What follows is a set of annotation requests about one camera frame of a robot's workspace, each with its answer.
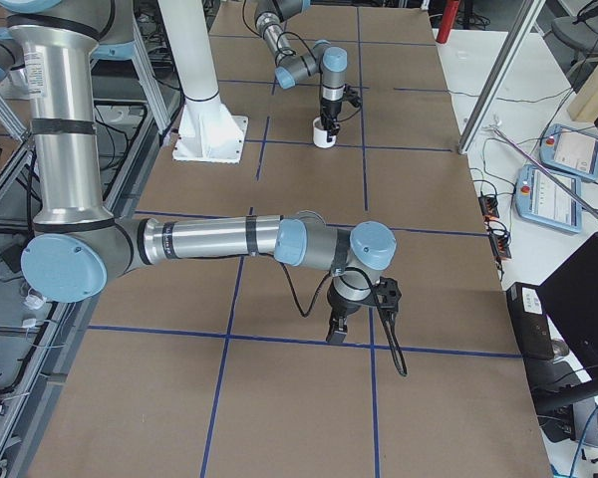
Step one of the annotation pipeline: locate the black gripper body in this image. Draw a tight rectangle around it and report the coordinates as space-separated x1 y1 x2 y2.
320 98 342 123
326 278 371 345

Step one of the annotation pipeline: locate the white smiley mug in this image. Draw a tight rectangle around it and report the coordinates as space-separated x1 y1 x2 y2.
312 117 337 149

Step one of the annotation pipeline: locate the black power strip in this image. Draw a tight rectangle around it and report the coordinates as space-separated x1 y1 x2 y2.
478 193 511 264

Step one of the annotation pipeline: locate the black box device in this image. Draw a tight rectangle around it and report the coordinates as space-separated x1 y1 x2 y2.
506 282 554 360

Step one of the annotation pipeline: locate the near teach pendant tablet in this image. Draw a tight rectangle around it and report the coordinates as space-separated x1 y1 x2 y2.
515 164 582 234

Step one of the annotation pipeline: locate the teach pendant tablet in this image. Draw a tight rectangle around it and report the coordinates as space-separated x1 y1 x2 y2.
539 123 598 182
515 164 582 234

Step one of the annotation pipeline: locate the black laptop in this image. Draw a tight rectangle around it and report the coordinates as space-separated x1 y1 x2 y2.
532 232 598 415

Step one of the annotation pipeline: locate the far teach pendant tablet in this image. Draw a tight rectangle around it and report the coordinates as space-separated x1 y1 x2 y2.
539 123 598 182

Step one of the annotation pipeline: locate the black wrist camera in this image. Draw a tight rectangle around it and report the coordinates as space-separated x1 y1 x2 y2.
343 85 363 110
373 277 402 314

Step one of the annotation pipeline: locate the white pedestal column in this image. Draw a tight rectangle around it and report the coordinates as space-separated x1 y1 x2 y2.
158 0 248 164

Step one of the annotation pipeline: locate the aluminium frame post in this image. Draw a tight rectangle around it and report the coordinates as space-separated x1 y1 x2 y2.
457 0 546 154

